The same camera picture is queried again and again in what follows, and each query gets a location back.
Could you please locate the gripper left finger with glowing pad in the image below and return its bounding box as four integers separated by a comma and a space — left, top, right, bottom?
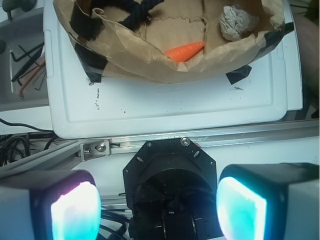
0, 170, 102, 240

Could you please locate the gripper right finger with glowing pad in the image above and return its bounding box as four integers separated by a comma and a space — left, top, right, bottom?
216, 162, 320, 240

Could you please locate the white paper ball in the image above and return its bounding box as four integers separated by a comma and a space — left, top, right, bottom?
219, 5, 260, 42

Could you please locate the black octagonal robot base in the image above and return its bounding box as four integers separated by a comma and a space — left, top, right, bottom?
123, 138, 222, 240

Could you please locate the white plastic lid board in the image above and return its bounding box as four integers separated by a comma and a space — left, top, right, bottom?
43, 0, 303, 139

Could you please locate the grey tool tray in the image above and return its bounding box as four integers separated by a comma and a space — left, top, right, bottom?
0, 9, 49, 112

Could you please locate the black hex key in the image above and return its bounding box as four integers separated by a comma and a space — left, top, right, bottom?
10, 42, 45, 62

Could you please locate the orange toy carrot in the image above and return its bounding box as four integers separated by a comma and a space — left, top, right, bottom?
164, 41, 205, 63

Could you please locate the brown paper bag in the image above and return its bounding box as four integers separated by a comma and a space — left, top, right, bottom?
53, 0, 294, 84

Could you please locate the aluminium frame rail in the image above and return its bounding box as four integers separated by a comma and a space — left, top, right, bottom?
0, 119, 320, 172

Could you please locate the metal corner bracket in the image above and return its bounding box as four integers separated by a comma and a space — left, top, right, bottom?
80, 139, 111, 162

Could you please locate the dark blue rope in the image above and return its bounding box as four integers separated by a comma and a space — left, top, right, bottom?
118, 0, 161, 31

